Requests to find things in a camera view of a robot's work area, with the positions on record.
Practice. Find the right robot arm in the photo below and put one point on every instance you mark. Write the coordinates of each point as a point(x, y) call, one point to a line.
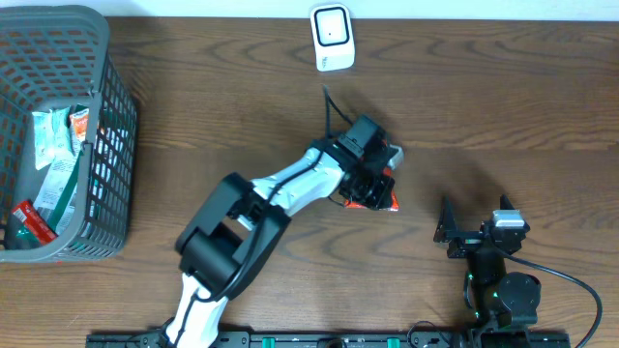
point(505, 304)

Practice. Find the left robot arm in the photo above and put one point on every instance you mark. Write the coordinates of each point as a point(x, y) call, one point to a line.
point(232, 235)

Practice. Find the light green snack packet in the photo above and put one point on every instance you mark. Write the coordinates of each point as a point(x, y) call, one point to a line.
point(52, 136)

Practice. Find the grey plastic mesh basket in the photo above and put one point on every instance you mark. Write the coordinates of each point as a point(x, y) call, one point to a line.
point(53, 57)

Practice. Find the white barcode scanner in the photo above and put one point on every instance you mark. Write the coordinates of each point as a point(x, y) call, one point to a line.
point(333, 37)

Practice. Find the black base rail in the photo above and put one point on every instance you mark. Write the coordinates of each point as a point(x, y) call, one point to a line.
point(418, 339)

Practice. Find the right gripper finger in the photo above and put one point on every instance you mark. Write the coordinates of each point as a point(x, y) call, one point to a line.
point(446, 227)
point(505, 203)

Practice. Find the small orange snack packet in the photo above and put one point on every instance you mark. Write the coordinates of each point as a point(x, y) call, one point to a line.
point(79, 124)

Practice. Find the white green snack packet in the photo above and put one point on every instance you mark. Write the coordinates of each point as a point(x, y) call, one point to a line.
point(56, 198)

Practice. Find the large red snack bag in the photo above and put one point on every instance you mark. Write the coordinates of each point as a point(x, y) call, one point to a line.
point(372, 186)

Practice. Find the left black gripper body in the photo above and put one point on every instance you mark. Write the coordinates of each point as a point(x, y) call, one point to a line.
point(368, 192)

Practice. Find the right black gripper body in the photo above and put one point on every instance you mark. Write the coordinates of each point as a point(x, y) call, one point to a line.
point(466, 241)

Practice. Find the small red snack packet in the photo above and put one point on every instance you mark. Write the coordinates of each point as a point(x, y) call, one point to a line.
point(32, 223)

